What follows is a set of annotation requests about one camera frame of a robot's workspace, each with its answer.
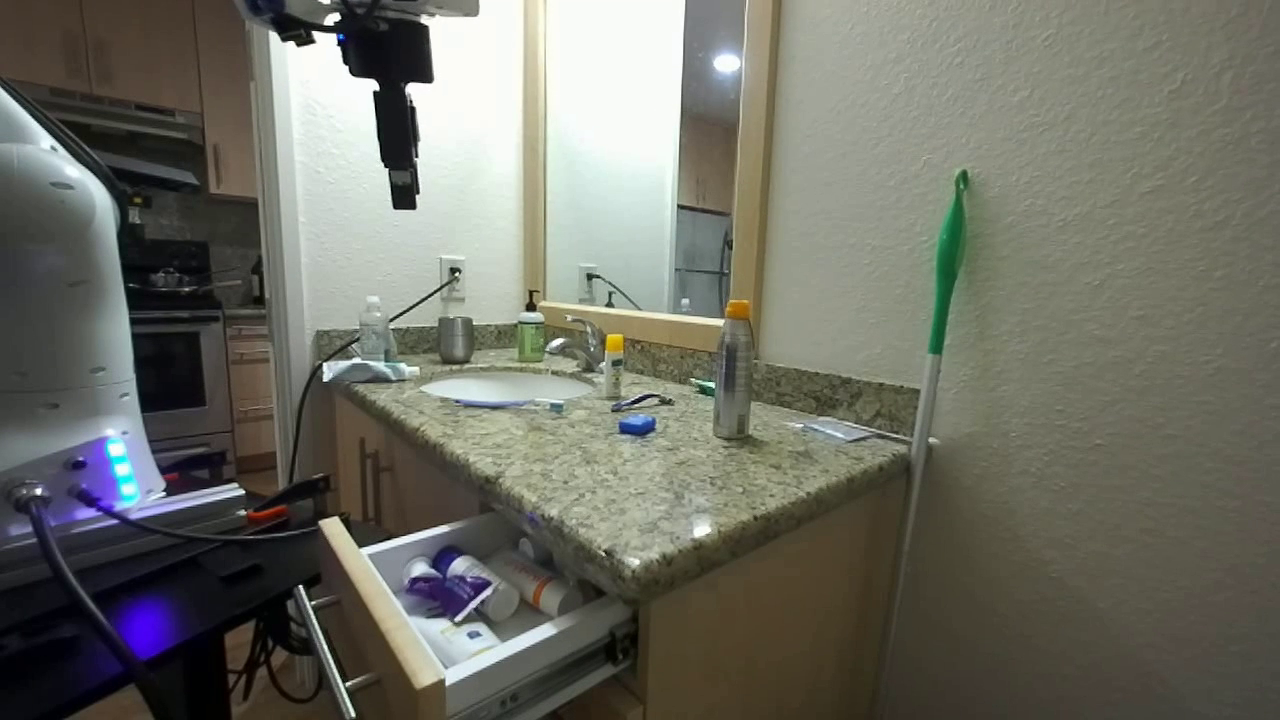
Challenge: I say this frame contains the thin black cable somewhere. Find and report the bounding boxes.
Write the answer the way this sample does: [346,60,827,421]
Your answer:
[70,485,323,544]

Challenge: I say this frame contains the silver spray can orange cap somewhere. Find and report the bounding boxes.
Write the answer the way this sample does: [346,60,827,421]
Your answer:
[712,299,756,441]

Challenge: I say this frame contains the row of wooden wall cabinets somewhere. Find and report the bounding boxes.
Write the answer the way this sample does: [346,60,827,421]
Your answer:
[0,0,260,202]

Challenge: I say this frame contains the range hood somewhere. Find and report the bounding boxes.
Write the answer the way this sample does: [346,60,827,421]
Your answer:
[12,80,207,193]

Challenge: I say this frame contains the mop with green handle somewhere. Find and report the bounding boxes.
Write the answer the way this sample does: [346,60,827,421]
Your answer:
[868,167,972,720]

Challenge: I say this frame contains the drawer handle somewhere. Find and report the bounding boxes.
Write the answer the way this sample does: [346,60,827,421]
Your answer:
[291,584,383,720]

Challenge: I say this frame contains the white bottle with blue cap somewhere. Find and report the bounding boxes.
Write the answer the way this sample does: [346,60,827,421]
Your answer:
[431,545,522,624]

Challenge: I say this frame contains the cabinet door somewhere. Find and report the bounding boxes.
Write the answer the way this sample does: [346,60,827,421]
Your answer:
[332,393,403,533]

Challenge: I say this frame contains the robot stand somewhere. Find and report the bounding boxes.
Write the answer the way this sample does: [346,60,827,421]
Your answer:
[0,483,336,720]

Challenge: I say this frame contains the wood framed mirror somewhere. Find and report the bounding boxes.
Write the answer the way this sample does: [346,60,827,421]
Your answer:
[521,0,782,354]

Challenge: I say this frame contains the wooden kitchen drawers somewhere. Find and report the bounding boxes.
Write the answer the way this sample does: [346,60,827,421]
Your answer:
[224,316,279,463]

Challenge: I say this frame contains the toothbrush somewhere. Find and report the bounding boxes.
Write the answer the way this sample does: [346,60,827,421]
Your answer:
[453,397,568,414]

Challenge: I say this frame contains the orange and black clamp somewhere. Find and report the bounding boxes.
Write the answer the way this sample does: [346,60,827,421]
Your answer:
[244,474,334,527]

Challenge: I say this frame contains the silver tap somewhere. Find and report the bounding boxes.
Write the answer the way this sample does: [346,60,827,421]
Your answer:
[545,315,608,374]

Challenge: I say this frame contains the clear water bottle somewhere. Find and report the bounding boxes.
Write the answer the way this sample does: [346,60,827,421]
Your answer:
[358,295,390,362]

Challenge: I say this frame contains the purple packet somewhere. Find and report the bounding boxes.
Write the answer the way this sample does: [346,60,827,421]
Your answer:
[399,571,494,624]

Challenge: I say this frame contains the flat grey packet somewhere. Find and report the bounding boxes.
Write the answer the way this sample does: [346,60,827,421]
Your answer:
[797,415,883,444]

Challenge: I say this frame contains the thick black cable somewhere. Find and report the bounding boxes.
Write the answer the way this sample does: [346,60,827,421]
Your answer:
[8,482,176,720]

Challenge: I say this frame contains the drawer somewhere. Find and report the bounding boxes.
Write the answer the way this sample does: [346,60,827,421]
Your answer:
[317,509,642,720]

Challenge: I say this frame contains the steel pan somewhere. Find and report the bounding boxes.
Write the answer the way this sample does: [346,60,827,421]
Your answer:
[126,265,244,297]

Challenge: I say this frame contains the steel kitchen stove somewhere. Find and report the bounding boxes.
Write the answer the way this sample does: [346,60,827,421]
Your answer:
[118,237,238,483]

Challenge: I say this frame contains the white sink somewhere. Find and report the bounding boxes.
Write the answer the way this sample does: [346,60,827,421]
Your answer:
[417,369,598,409]

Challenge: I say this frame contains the metal cup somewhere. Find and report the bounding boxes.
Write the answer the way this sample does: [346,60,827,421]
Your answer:
[437,316,476,366]

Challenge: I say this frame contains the white and orange tube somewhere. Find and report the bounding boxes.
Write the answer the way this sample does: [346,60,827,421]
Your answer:
[486,547,586,618]

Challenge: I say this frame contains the green soap pump bottle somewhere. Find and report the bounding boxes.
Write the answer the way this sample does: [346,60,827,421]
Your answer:
[516,289,547,364]

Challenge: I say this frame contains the black power cable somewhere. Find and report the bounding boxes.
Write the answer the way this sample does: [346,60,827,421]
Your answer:
[287,268,463,485]

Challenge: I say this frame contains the white tube with blue print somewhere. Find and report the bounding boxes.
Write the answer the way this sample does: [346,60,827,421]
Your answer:
[408,614,503,669]

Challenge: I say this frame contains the white tissue pack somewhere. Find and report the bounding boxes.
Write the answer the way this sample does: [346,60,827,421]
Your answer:
[321,357,422,385]

